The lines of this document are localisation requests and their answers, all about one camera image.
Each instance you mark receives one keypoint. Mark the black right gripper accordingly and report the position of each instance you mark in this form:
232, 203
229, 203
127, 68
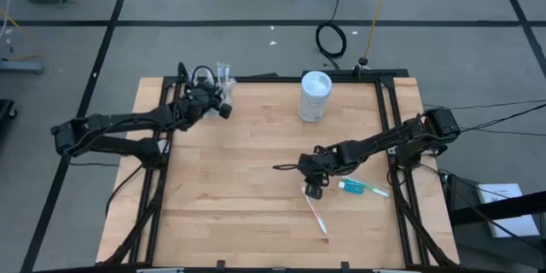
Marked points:
320, 164

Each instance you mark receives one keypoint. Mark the purple white toothbrush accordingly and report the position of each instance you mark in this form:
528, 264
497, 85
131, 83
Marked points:
227, 77

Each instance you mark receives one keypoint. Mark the black floor object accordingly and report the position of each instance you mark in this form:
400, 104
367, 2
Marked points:
5, 110

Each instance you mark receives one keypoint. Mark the orange white wrapped toothbrush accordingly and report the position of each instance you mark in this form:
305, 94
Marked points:
317, 217

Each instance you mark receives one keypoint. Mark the teal box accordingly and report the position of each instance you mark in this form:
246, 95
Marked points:
354, 187

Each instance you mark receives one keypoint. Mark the blue white toothbrush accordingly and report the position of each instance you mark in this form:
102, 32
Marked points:
220, 74

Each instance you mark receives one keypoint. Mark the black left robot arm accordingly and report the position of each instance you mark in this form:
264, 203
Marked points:
119, 119

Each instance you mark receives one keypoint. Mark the white booklet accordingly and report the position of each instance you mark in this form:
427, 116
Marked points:
499, 192

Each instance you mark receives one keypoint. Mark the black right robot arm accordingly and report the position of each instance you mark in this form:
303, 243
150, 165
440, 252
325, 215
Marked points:
384, 141

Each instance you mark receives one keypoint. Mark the white wipes canister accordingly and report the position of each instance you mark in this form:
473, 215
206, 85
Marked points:
315, 94

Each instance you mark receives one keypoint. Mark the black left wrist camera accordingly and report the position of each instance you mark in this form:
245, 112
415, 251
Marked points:
226, 111

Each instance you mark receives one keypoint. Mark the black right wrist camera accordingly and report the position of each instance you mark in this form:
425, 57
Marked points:
313, 192

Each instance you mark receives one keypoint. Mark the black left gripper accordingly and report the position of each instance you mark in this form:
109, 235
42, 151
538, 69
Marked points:
198, 104

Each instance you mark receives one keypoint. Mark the black equipment stand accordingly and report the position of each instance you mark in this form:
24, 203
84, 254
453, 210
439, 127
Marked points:
490, 209

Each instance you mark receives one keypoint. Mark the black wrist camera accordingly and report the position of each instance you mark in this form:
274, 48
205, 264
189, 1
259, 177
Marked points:
226, 111
313, 192

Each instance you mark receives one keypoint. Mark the grey base plate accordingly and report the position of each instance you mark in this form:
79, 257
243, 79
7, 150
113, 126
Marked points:
21, 67

